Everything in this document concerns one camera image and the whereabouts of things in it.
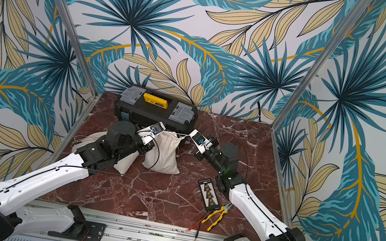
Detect cream cloth bag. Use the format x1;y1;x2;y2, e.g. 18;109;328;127
143;131;183;175
71;131;139;175

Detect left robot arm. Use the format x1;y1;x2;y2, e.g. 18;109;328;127
0;121;165;241

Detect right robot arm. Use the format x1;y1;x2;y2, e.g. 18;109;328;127
191;133;306;241

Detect black plastic toolbox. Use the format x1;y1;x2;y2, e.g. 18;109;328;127
114;85;198;134

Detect black bit set card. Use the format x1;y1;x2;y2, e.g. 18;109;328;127
198;179;220;211

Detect yellow black pliers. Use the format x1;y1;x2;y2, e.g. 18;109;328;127
201;202;233;232

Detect black probe stick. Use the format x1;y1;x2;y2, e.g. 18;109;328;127
194;221;202;241

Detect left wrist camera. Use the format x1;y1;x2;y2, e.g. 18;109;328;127
138;122;166;145

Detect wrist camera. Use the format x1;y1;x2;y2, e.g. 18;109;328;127
189;129;218;147
138;122;166;145

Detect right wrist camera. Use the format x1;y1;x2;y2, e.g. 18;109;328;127
189;129;218;147

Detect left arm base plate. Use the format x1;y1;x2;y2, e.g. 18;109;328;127
48;221;107;241

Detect left aluminium frame post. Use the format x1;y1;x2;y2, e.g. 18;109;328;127
54;0;98;97

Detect aluminium frame post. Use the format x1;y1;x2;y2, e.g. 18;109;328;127
271;0;372;134
54;0;98;97

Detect right aluminium frame post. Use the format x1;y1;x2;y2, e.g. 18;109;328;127
271;0;372;134

